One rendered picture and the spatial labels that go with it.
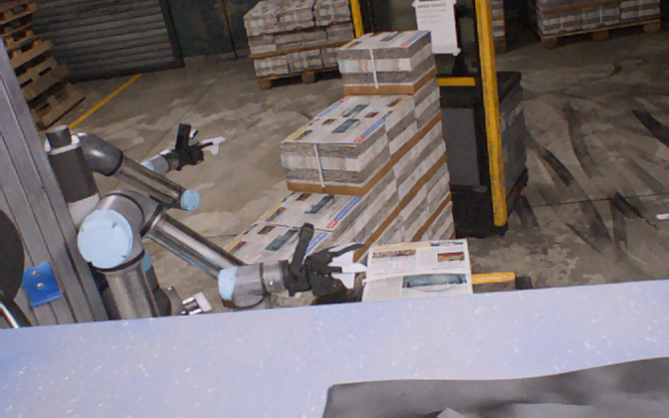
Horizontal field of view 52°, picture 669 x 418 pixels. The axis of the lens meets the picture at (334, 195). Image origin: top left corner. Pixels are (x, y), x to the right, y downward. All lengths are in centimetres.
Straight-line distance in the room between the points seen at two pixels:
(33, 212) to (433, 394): 155
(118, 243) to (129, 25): 858
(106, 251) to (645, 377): 130
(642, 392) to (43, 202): 161
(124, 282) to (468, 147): 272
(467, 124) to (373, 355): 354
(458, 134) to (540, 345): 358
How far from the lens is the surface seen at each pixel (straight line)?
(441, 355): 46
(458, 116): 397
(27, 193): 185
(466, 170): 409
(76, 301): 197
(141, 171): 229
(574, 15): 771
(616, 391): 43
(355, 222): 280
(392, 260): 196
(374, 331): 49
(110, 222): 157
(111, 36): 1022
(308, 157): 288
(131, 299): 167
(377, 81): 330
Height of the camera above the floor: 204
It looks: 25 degrees down
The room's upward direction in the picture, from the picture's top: 11 degrees counter-clockwise
